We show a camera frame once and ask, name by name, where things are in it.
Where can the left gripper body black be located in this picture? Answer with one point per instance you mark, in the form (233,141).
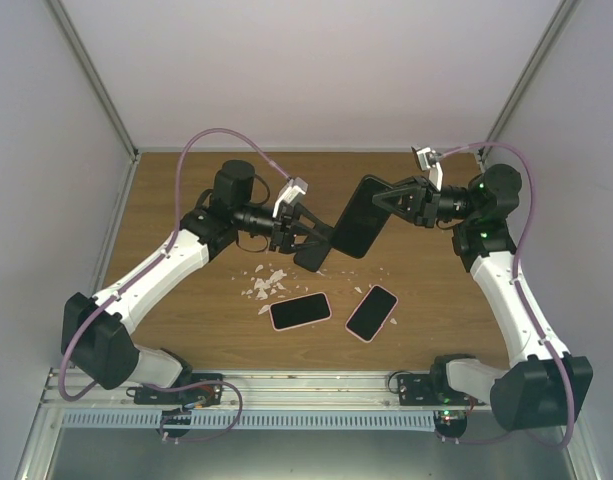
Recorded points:
(280,233)

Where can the black phone face down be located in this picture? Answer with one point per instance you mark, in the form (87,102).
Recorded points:
(309,262)

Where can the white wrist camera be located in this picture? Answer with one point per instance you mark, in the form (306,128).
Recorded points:
(292,192)
(429,160)

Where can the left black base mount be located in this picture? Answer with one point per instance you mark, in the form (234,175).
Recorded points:
(204,396)

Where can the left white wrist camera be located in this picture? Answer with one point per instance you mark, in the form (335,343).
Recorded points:
(292,192)

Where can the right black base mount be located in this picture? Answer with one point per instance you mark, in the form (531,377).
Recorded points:
(417,389)

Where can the black phone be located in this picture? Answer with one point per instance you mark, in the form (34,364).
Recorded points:
(361,221)

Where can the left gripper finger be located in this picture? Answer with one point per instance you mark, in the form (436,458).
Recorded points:
(317,242)
(308,224)

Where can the aluminium front rail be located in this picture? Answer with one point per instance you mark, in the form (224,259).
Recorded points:
(267,390)

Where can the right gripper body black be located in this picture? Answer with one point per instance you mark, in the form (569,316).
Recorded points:
(429,211)

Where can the pink case phone right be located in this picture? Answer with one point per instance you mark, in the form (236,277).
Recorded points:
(370,315)

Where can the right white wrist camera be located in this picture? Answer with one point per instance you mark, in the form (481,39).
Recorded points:
(429,160)

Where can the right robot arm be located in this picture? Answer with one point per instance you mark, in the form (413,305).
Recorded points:
(544,385)

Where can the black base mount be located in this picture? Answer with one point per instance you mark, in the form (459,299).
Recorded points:
(204,396)
(417,389)

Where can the pink case phone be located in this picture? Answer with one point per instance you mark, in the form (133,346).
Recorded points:
(370,315)
(300,311)

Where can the grey slotted cable duct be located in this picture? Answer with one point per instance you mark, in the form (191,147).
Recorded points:
(255,420)

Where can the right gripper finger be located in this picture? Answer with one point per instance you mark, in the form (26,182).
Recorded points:
(402,205)
(400,189)

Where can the white debris pile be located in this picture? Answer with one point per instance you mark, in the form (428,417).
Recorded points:
(265,283)

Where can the pink case phone left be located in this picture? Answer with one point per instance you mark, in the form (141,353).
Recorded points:
(300,311)

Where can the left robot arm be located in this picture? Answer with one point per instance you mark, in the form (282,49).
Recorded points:
(97,329)

